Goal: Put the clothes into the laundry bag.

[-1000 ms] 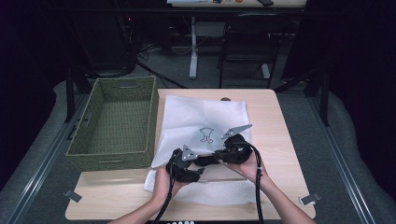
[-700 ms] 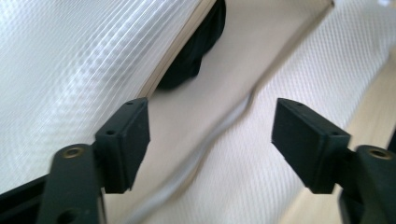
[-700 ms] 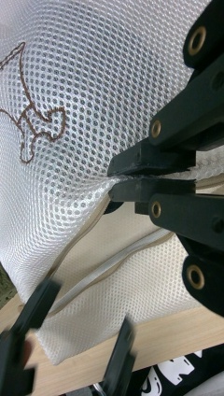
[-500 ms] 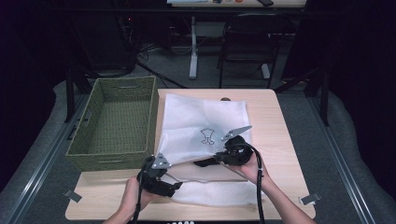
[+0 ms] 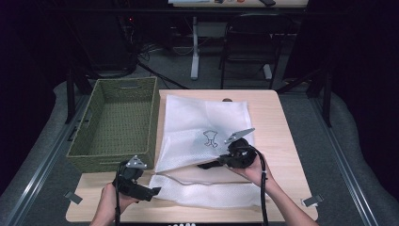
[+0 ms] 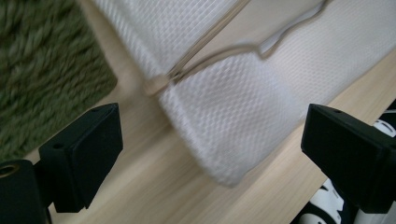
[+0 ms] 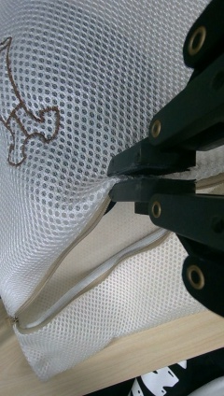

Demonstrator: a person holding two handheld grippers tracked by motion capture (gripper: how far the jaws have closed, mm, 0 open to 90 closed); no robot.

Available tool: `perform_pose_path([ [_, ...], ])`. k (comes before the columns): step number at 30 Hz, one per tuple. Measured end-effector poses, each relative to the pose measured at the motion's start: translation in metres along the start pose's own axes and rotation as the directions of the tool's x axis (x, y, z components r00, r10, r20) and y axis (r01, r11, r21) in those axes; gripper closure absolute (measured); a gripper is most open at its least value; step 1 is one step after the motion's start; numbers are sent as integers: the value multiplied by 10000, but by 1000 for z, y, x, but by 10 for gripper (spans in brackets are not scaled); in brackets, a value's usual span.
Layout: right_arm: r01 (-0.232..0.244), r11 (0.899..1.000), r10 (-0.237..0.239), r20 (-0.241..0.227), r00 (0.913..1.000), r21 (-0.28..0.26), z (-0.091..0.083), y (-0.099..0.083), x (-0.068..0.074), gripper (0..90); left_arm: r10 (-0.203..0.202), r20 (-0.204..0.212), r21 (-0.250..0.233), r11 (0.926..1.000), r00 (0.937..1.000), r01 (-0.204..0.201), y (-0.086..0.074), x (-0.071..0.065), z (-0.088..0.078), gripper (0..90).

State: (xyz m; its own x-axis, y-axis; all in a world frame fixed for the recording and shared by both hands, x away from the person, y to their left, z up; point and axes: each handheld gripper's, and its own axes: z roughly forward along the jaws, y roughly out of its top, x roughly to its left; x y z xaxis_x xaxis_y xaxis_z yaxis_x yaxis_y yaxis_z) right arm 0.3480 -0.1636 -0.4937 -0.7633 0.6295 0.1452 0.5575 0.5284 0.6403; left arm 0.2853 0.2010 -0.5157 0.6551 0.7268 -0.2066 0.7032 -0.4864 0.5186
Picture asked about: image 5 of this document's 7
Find grey table clip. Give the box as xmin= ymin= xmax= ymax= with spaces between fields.
xmin=301 ymin=194 xmax=324 ymax=208
xmin=64 ymin=191 xmax=84 ymax=205

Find black floor cable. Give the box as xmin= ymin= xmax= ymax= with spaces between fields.
xmin=136 ymin=60 xmax=190 ymax=90

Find left hand-held gripper cable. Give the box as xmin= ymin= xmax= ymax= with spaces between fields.
xmin=114 ymin=161 xmax=124 ymax=226

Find person's left hand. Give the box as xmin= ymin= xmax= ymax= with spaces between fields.
xmin=99 ymin=182 xmax=139 ymax=218

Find black metal stand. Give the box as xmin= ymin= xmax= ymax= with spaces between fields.
xmin=323 ymin=71 xmax=333 ymax=128
xmin=65 ymin=67 xmax=78 ymax=124

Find white mesh laundry bag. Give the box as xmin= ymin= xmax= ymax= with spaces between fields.
xmin=149 ymin=93 xmax=267 ymax=210

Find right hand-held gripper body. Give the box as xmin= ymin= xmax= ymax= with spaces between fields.
xmin=218 ymin=127 xmax=259 ymax=170

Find hand-held gripper cable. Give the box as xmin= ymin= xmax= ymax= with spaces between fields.
xmin=114 ymin=161 xmax=124 ymax=226
xmin=244 ymin=144 xmax=270 ymax=226

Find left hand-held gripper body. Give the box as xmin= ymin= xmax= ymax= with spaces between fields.
xmin=112 ymin=154 xmax=149 ymax=200

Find right hand-held gripper cable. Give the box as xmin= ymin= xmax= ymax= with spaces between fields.
xmin=244 ymin=144 xmax=270 ymax=226

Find black folding chair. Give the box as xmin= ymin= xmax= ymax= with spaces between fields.
xmin=218 ymin=12 xmax=296 ymax=90

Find white cloth with black drawing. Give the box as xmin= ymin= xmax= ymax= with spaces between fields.
xmin=164 ymin=94 xmax=252 ymax=152

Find green woven basket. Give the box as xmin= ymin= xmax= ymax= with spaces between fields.
xmin=66 ymin=76 xmax=161 ymax=174

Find person's right hand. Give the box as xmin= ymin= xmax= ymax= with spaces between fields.
xmin=229 ymin=153 xmax=275 ymax=188

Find metal floor rail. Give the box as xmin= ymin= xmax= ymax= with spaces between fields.
xmin=4 ymin=93 xmax=90 ymax=226
xmin=309 ymin=95 xmax=382 ymax=226

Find white desk leg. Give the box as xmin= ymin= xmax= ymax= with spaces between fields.
xmin=190 ymin=16 xmax=201 ymax=81

